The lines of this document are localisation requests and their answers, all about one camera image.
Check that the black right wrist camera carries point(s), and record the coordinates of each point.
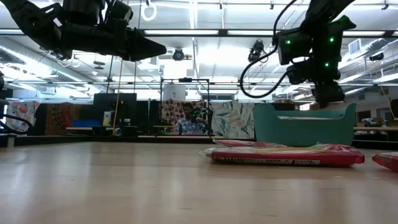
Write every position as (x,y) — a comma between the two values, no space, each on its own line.
(300,76)

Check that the black ceiling speaker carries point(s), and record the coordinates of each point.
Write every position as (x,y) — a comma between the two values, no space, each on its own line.
(376,57)

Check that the person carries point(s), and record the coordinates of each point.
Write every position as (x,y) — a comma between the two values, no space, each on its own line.
(189,124)

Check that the floral patterned cloth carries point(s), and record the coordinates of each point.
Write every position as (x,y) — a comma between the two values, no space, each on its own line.
(23,112)

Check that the small yellow white carton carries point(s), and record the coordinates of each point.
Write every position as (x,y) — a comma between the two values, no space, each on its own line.
(107,119)

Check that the white ceiling air vent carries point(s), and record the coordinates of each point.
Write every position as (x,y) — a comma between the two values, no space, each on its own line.
(355,46)

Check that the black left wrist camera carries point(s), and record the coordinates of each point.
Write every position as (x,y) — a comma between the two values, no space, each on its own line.
(119,11)

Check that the black metal frame rig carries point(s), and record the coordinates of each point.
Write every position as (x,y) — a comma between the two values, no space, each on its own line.
(185,80)

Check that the wooden background table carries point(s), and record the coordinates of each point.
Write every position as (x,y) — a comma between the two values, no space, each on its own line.
(373,128)
(84,128)

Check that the round black ceiling fixture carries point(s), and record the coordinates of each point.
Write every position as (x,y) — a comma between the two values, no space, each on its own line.
(178,54)

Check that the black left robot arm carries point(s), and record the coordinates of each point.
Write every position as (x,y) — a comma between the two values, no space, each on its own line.
(31,18)

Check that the leaf patterned cloth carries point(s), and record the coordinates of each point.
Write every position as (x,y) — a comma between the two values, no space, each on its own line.
(233,119)

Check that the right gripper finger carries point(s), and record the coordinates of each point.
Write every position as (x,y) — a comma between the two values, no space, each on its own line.
(335,93)
(321,96)

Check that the black table edge rail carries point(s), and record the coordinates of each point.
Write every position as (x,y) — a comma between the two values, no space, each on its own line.
(130,140)

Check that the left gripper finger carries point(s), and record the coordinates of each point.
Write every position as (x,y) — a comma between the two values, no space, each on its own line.
(146,56)
(143,40)

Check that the blue box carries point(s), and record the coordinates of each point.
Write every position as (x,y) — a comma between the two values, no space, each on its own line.
(87,123)

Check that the thin yellow pole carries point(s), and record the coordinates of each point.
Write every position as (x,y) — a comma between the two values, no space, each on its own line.
(116,107)

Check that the orange red patterned cloth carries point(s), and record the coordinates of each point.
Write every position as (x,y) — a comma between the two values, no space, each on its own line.
(65,116)

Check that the black panel screen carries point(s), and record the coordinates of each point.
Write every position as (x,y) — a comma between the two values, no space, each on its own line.
(127,105)

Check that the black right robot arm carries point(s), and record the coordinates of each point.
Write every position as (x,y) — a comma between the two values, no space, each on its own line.
(323,31)

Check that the teal plastic basket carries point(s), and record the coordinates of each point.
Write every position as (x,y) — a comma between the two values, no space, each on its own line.
(304,133)

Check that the brown circle patterned cloth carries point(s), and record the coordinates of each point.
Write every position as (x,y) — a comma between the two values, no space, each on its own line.
(168,112)

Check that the black ceiling camera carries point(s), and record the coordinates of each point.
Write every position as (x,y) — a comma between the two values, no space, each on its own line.
(256,49)

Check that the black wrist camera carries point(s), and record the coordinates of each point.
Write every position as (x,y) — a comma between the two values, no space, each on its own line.
(300,76)
(119,11)

